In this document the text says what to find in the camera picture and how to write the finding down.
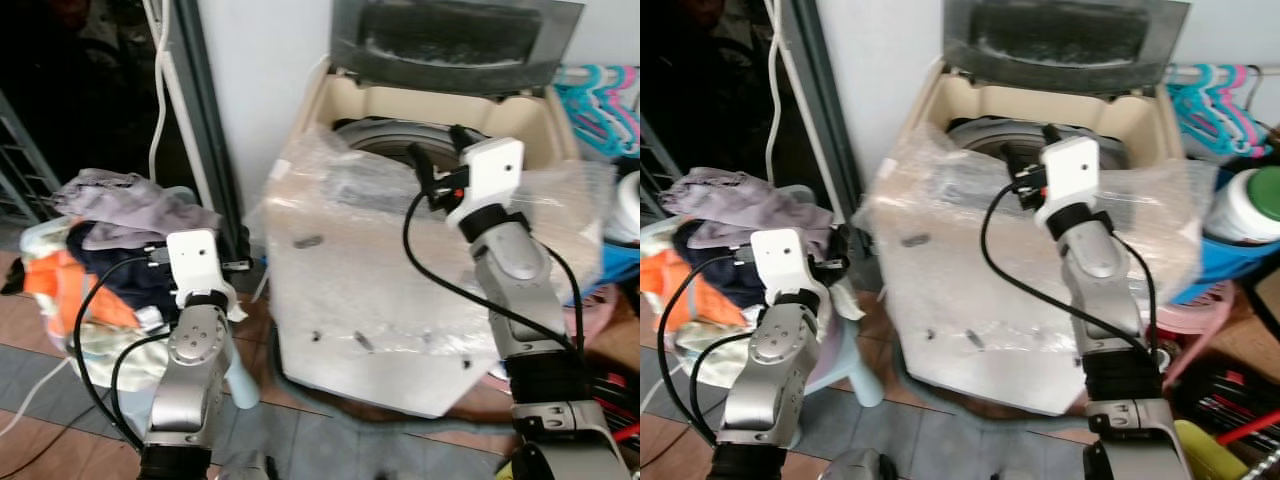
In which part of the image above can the grey washing machine lid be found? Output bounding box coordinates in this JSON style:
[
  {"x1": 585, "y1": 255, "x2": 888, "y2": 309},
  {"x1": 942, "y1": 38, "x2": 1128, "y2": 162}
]
[
  {"x1": 942, "y1": 0, "x2": 1192, "y2": 98},
  {"x1": 330, "y1": 0, "x2": 587, "y2": 98}
]

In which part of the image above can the turquoise clothes hanger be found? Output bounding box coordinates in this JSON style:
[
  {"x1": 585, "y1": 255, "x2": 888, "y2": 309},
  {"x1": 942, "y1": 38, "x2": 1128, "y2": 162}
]
[
  {"x1": 1163, "y1": 64, "x2": 1253, "y2": 161},
  {"x1": 552, "y1": 64, "x2": 633, "y2": 161}
]

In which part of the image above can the beige top-load washing machine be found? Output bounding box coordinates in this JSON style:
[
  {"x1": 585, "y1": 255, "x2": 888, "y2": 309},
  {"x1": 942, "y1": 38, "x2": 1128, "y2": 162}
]
[
  {"x1": 865, "y1": 0, "x2": 1216, "y2": 417},
  {"x1": 262, "y1": 0, "x2": 603, "y2": 421}
]

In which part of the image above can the pink clothes hanger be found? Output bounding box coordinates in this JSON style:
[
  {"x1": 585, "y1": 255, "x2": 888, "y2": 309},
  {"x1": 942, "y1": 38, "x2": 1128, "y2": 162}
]
[
  {"x1": 608, "y1": 64, "x2": 641, "y2": 153},
  {"x1": 1222, "y1": 64, "x2": 1269, "y2": 153}
]

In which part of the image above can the clear plastic wrap cover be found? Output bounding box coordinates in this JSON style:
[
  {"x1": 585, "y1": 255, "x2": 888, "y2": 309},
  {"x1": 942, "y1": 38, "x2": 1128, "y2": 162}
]
[
  {"x1": 855, "y1": 125, "x2": 1218, "y2": 417},
  {"x1": 245, "y1": 125, "x2": 618, "y2": 421}
]

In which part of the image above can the navy blue garment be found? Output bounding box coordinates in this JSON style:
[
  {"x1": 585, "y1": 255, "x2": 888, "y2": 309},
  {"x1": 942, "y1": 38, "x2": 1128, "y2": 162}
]
[
  {"x1": 65, "y1": 222, "x2": 179, "y2": 323},
  {"x1": 674, "y1": 220, "x2": 769, "y2": 309}
]

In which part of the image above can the grey crumpled garment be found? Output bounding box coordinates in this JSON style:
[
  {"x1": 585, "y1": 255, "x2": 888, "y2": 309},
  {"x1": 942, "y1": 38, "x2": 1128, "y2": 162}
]
[
  {"x1": 52, "y1": 167, "x2": 223, "y2": 253},
  {"x1": 660, "y1": 167, "x2": 806, "y2": 253}
]

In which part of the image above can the cream white garment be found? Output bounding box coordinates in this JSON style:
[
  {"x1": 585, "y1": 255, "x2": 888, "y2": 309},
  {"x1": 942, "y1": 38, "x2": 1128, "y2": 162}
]
[
  {"x1": 68, "y1": 308, "x2": 183, "y2": 393},
  {"x1": 676, "y1": 298, "x2": 763, "y2": 393}
]

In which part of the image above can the orange garment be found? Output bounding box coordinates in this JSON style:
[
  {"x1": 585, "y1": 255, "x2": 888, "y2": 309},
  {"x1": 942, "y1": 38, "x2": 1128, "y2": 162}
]
[
  {"x1": 22, "y1": 248, "x2": 143, "y2": 338},
  {"x1": 640, "y1": 247, "x2": 703, "y2": 338}
]

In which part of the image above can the white bottle with green cap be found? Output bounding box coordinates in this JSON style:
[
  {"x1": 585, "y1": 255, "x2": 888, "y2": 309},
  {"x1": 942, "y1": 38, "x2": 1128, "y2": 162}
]
[
  {"x1": 1204, "y1": 165, "x2": 1280, "y2": 247},
  {"x1": 608, "y1": 170, "x2": 641, "y2": 247}
]

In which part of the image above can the blue plastic basin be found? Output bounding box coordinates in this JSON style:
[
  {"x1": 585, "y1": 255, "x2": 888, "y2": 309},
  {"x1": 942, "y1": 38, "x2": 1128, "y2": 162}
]
[
  {"x1": 598, "y1": 240, "x2": 641, "y2": 293},
  {"x1": 1172, "y1": 236, "x2": 1280, "y2": 307}
]

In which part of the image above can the pink plastic basin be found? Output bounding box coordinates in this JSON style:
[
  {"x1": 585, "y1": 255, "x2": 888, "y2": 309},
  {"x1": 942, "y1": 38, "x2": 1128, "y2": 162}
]
[
  {"x1": 1153, "y1": 280, "x2": 1243, "y2": 393},
  {"x1": 578, "y1": 284, "x2": 641, "y2": 343}
]

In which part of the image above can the grey metal rack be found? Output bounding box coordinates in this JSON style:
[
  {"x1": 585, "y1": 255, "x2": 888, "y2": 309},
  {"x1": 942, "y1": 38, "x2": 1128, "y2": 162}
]
[{"x1": 0, "y1": 90, "x2": 63, "y2": 229}]

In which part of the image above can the black plastic crate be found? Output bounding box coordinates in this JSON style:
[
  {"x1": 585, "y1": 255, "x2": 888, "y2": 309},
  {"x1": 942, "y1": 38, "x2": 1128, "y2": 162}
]
[
  {"x1": 1168, "y1": 358, "x2": 1280, "y2": 453},
  {"x1": 588, "y1": 368, "x2": 641, "y2": 453}
]

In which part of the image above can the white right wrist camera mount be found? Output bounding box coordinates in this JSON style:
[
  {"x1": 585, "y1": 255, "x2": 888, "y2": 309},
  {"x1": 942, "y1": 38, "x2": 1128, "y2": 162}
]
[
  {"x1": 1032, "y1": 136, "x2": 1102, "y2": 229},
  {"x1": 444, "y1": 138, "x2": 526, "y2": 229}
]

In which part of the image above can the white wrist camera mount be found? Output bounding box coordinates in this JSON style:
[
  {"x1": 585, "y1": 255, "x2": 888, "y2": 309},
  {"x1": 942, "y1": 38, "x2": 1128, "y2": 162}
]
[
  {"x1": 444, "y1": 138, "x2": 526, "y2": 229},
  {"x1": 1032, "y1": 136, "x2": 1102, "y2": 229},
  {"x1": 165, "y1": 229, "x2": 224, "y2": 309},
  {"x1": 750, "y1": 228, "x2": 819, "y2": 309}
]

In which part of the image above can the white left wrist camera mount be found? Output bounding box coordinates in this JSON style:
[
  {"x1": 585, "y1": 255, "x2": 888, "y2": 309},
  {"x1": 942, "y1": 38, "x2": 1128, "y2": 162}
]
[
  {"x1": 750, "y1": 228, "x2": 819, "y2": 309},
  {"x1": 165, "y1": 229, "x2": 224, "y2": 309}
]

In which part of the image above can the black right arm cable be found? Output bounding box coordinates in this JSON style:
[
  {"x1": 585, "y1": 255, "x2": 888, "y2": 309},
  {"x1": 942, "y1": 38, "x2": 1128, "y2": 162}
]
[
  {"x1": 979, "y1": 180, "x2": 1161, "y2": 363},
  {"x1": 402, "y1": 188, "x2": 588, "y2": 363}
]

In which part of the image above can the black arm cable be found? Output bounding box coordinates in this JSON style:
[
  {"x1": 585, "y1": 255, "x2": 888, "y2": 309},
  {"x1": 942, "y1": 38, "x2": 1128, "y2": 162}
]
[
  {"x1": 656, "y1": 250, "x2": 761, "y2": 449},
  {"x1": 402, "y1": 188, "x2": 588, "y2": 363},
  {"x1": 72, "y1": 254, "x2": 173, "y2": 453},
  {"x1": 979, "y1": 180, "x2": 1161, "y2": 363}
]

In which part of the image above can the grey metal door frame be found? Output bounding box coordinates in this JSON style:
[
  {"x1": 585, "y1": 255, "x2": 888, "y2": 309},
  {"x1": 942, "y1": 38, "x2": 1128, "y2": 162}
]
[
  {"x1": 165, "y1": 0, "x2": 249, "y2": 263},
  {"x1": 780, "y1": 0, "x2": 867, "y2": 263}
]

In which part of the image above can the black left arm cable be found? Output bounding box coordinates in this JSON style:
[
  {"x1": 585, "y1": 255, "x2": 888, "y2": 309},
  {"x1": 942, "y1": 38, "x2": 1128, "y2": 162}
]
[
  {"x1": 72, "y1": 254, "x2": 173, "y2": 453},
  {"x1": 656, "y1": 250, "x2": 761, "y2": 449}
]

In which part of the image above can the white hanging cord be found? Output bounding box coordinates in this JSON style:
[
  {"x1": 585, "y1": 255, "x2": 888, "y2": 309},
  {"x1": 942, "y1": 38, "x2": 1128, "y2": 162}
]
[
  {"x1": 763, "y1": 0, "x2": 793, "y2": 187},
  {"x1": 143, "y1": 0, "x2": 173, "y2": 184}
]

